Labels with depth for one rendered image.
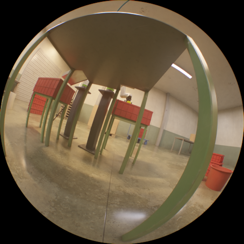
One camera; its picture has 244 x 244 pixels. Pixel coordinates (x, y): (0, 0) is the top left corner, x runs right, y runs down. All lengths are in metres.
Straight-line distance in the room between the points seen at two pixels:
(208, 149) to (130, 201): 0.57
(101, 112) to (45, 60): 6.03
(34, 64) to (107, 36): 5.87
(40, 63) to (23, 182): 6.20
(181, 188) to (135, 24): 0.58
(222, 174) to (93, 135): 1.95
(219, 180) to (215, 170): 0.17
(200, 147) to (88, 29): 0.67
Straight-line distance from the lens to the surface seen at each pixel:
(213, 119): 0.19
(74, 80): 1.22
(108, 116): 0.94
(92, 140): 1.22
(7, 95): 0.69
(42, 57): 6.52
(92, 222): 0.50
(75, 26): 0.64
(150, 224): 0.28
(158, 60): 0.56
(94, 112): 3.34
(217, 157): 2.08
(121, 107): 1.13
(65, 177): 0.67
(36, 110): 2.91
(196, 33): 4.02
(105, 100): 1.22
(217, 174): 1.43
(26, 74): 6.05
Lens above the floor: 0.47
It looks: 4 degrees up
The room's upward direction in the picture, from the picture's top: 18 degrees clockwise
